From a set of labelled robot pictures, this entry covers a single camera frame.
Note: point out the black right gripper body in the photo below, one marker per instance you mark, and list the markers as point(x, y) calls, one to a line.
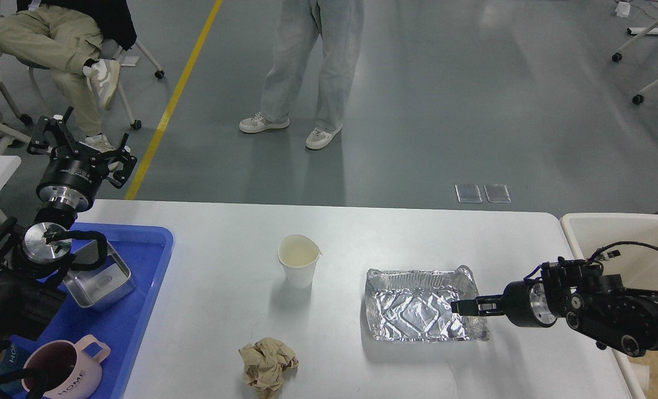
point(524, 303)

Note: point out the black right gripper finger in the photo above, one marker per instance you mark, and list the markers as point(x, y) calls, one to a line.
point(479, 306)

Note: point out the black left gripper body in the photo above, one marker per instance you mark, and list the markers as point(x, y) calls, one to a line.
point(72, 182)

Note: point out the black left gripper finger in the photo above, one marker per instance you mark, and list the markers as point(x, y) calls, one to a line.
point(51, 137)
point(113, 163)

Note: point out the aluminium foil tray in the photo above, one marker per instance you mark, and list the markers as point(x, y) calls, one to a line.
point(415, 306)

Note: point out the stainless steel rectangular container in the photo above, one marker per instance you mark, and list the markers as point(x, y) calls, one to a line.
point(100, 288)

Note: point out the pink mug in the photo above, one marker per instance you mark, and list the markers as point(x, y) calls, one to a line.
point(73, 370)

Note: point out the white paper cup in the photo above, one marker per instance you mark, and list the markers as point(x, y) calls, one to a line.
point(298, 256)

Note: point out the brown paper ball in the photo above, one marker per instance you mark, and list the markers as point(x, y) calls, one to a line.
point(264, 364)

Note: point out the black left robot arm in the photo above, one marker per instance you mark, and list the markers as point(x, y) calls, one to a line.
point(35, 260)

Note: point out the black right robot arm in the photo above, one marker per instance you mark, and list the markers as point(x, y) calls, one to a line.
point(592, 303)

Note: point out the blue plastic tray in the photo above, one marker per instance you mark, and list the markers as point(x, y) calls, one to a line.
point(147, 251)

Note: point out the seated person khaki trousers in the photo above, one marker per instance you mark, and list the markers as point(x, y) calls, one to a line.
point(66, 37)

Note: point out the floor plate right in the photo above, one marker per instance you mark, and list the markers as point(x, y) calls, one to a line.
point(497, 193)

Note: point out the floor plate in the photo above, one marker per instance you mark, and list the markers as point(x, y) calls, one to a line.
point(468, 193)
point(497, 193)

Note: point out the floor plate left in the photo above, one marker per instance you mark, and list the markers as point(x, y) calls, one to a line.
point(468, 193)

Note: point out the white plastic bin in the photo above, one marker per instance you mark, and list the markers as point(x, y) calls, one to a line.
point(638, 266)

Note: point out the teal mug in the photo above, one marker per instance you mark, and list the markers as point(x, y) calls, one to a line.
point(13, 358)

